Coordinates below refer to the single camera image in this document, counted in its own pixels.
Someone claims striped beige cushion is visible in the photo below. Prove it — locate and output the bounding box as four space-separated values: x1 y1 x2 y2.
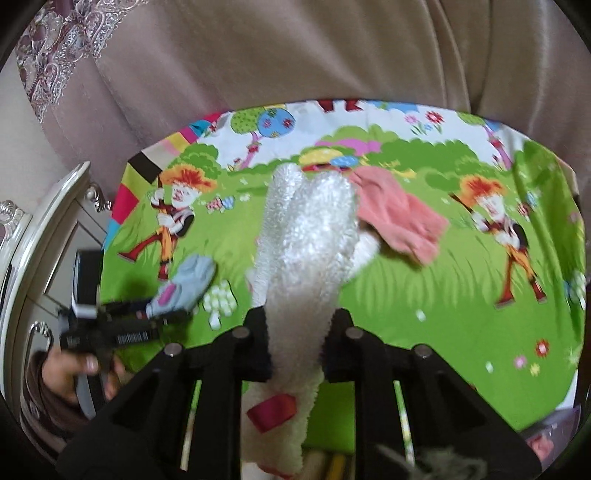
297 450 356 480

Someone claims green cartoon print tablecloth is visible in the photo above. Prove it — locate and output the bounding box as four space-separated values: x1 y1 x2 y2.
100 100 586 430

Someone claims phone on gripper mount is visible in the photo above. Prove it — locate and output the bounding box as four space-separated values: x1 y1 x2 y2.
71 249 103 319

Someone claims beige pink curtain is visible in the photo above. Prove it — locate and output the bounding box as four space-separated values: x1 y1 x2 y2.
12 1 590 186

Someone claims grey blue plush pig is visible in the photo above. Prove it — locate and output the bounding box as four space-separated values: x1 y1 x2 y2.
145 254 216 319

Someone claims person's left hand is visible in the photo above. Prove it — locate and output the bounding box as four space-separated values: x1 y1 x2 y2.
41 346 130 405

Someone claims white purple storage box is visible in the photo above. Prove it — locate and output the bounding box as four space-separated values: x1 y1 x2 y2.
520 406 581 471

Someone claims white ornate cabinet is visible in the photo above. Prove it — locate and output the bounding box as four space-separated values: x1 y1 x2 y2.
1 162 109 461

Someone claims salmon pink towel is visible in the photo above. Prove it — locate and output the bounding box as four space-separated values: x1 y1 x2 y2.
348 166 449 265

